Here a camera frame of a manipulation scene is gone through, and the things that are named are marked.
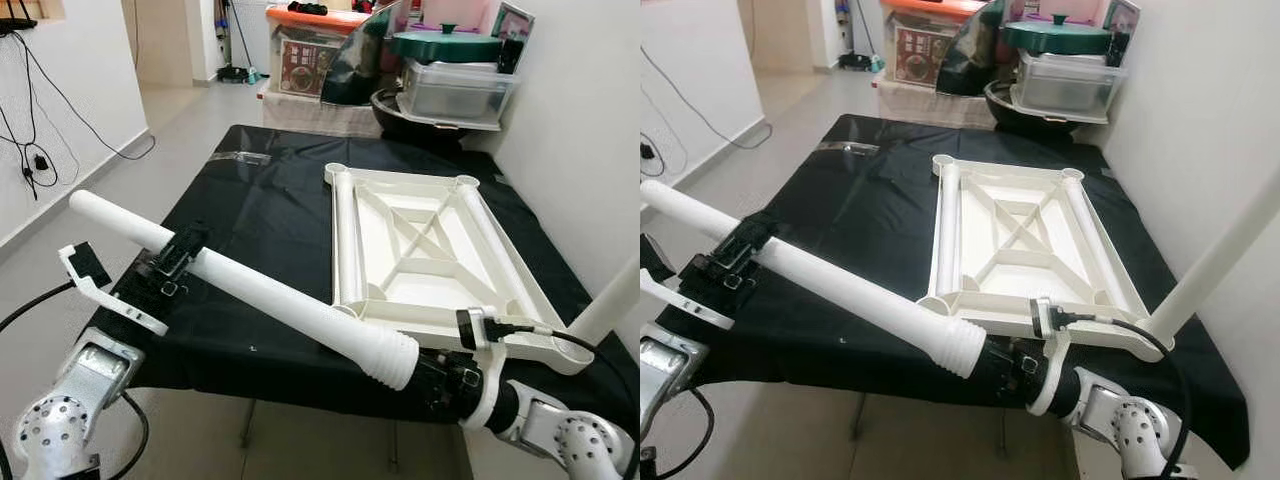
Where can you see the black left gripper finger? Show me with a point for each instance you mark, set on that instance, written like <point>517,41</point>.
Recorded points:
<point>190,242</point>
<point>760,230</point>

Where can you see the white plastic children table top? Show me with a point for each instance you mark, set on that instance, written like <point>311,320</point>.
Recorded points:
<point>430,300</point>
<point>1030,290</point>

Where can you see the black tablecloth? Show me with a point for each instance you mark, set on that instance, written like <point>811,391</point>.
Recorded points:
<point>260,210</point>
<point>860,200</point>

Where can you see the clear tape strip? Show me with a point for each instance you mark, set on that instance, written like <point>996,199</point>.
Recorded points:
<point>848,147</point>
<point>240,158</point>

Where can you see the black pole mop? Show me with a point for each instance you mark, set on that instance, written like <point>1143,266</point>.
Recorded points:
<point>240,75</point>
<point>855,62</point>

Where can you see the beige low bench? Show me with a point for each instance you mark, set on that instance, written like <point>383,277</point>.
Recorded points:
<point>930,105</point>
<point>320,115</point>

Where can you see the clear storage box orange lid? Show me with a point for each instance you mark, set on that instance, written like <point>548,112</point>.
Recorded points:
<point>305,65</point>
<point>920,55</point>

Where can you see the white cabinet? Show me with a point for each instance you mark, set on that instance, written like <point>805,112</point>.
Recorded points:
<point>255,35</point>
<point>870,30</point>

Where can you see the black round basin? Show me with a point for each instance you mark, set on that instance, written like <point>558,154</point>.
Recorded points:
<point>1000,112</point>
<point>390,120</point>

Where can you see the dark shiny plastic bag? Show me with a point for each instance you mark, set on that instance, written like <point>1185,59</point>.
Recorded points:
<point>350,70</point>
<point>965,60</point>

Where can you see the black router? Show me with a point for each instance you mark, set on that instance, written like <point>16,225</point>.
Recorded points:
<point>18,25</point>

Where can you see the clear lidded plastic container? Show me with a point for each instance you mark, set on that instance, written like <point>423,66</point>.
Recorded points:
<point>1065,88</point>
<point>455,95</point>

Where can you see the framed picture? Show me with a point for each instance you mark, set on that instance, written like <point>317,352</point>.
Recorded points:
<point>1125,18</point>
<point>512,25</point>

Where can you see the dark green pot lid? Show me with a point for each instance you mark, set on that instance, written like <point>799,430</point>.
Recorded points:
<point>445,45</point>
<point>1055,38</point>

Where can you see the pink box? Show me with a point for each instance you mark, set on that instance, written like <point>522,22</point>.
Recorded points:
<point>470,15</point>
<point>1085,10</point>

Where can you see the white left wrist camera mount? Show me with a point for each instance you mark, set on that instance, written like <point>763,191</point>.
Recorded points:
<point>690,305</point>
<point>105,298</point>

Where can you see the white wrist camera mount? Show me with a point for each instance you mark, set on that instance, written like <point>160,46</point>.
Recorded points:
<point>492,390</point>
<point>690,305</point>
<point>105,298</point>
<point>1055,380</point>

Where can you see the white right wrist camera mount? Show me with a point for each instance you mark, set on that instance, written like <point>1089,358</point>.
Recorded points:
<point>1055,380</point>
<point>492,390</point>

